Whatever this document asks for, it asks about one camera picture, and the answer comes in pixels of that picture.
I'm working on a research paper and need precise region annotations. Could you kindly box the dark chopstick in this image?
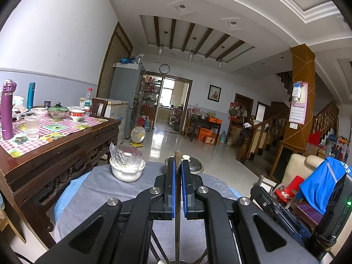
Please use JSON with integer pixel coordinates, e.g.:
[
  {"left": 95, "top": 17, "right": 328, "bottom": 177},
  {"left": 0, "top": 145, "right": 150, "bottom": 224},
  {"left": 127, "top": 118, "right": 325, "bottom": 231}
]
[{"left": 175, "top": 151, "right": 181, "bottom": 262}]

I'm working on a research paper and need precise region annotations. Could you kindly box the grey table cloth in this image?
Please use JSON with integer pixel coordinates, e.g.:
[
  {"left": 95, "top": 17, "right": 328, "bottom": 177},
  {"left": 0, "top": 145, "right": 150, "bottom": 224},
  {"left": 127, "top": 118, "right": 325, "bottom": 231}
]
[{"left": 54, "top": 162, "right": 239, "bottom": 263}]

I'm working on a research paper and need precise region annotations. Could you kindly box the metal pot with lid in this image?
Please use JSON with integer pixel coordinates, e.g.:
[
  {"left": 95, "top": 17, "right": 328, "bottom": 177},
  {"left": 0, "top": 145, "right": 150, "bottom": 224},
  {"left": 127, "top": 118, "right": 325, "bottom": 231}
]
[{"left": 163, "top": 154, "right": 204, "bottom": 175}]

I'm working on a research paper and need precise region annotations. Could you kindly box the blue jacket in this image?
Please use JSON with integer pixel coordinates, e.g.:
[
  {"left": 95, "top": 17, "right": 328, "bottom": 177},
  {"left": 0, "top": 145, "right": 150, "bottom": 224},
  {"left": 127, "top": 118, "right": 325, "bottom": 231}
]
[{"left": 295, "top": 157, "right": 351, "bottom": 215}]

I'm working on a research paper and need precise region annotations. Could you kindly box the white bowl with plastic wrap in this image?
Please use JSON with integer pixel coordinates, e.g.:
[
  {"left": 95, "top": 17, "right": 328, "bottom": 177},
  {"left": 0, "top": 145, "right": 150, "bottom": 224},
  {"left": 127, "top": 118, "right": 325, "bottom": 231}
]
[{"left": 109, "top": 143, "right": 146, "bottom": 182}]

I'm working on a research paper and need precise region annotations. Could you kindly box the black utensil holder cup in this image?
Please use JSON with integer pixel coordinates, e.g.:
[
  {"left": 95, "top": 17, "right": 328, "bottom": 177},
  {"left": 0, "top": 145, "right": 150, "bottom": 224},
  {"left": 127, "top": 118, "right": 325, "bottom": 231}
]
[{"left": 169, "top": 259, "right": 190, "bottom": 264}]

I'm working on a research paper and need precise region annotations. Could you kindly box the small electric fan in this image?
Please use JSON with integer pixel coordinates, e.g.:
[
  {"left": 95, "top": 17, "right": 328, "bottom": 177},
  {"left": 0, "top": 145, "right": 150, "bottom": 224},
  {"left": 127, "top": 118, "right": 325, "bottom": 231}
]
[{"left": 131, "top": 126, "right": 146, "bottom": 148}]

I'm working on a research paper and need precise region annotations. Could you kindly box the dark dining table background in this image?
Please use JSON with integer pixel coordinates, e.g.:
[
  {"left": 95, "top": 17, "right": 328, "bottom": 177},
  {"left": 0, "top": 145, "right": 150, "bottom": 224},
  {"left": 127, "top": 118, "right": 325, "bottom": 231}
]
[{"left": 189, "top": 115, "right": 222, "bottom": 146}]

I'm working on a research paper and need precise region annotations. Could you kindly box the wooden stair railing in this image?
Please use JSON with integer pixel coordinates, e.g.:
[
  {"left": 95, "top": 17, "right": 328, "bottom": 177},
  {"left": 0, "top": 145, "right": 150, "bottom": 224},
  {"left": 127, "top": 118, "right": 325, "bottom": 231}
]
[{"left": 236, "top": 101, "right": 339, "bottom": 163}]

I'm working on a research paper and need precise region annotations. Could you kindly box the white chest freezer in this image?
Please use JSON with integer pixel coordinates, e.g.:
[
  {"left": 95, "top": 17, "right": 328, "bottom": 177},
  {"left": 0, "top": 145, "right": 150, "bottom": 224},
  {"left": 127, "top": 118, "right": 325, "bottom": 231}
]
[{"left": 104, "top": 99, "right": 128, "bottom": 145}]

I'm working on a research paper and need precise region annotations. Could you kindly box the red white bowl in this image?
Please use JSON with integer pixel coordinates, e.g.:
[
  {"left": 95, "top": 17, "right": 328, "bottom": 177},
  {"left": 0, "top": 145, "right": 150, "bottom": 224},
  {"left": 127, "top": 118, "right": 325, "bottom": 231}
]
[{"left": 69, "top": 109, "right": 85, "bottom": 122}]

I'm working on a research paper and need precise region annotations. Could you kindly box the clear water bottle red cap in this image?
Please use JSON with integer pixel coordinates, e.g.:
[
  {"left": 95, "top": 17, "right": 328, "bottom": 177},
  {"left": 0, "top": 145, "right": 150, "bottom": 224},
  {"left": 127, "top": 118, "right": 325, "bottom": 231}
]
[{"left": 84, "top": 88, "right": 92, "bottom": 116}]

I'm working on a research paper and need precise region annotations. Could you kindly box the grey refrigerator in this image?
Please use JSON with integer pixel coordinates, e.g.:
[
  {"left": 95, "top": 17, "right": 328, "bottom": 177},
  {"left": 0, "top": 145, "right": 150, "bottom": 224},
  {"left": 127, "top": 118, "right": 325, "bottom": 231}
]
[{"left": 110, "top": 63, "right": 145, "bottom": 139}]

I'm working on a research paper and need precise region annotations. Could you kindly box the carved wooden sideboard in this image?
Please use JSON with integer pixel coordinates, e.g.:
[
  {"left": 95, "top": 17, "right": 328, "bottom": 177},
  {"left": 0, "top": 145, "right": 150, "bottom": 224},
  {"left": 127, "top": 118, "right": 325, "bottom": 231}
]
[{"left": 1, "top": 119, "right": 120, "bottom": 249}]

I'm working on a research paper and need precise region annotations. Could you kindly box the checkered table mat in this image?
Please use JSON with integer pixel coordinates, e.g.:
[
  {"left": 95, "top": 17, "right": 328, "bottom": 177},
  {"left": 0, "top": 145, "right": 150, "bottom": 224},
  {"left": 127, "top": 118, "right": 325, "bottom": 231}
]
[{"left": 1, "top": 116, "right": 107, "bottom": 158}]

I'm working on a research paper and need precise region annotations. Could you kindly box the glass lidded bowl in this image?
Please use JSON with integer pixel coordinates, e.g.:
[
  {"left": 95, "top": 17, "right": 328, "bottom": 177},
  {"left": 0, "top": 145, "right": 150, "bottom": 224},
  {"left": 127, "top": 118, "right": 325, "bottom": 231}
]
[{"left": 48, "top": 103, "right": 69, "bottom": 119}]

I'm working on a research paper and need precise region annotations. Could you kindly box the clear plastic cup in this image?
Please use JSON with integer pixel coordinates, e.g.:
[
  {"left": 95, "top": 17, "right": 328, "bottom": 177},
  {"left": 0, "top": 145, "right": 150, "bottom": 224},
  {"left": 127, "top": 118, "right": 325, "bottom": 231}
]
[{"left": 24, "top": 115, "right": 40, "bottom": 141}]

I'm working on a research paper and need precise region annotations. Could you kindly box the teal thermos bottle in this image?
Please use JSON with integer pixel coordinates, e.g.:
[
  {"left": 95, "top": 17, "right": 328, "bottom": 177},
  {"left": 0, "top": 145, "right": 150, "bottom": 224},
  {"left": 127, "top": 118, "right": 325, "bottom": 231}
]
[{"left": 26, "top": 82, "right": 36, "bottom": 110}]

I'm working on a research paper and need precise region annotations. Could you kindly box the purple thermos bottle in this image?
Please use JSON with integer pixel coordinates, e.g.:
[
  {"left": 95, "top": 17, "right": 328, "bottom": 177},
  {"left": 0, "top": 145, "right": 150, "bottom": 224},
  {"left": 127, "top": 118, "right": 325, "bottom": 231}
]
[{"left": 1, "top": 79, "right": 17, "bottom": 140}]

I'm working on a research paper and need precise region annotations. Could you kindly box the framed wall picture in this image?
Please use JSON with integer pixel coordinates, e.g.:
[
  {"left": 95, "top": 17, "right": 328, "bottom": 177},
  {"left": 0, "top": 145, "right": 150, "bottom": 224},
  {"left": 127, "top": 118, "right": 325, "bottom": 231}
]
[{"left": 207, "top": 85, "right": 221, "bottom": 102}]

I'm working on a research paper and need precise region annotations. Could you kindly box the wall calendar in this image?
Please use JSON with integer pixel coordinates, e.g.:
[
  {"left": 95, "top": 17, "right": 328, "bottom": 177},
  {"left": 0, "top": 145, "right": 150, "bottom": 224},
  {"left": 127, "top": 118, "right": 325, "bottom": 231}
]
[{"left": 289, "top": 82, "right": 308, "bottom": 125}]

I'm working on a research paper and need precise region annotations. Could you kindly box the round wall clock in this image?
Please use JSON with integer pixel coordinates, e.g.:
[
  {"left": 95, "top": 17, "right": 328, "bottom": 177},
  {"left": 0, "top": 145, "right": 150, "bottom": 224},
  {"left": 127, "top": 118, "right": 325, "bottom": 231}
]
[{"left": 159, "top": 64, "right": 171, "bottom": 75}]

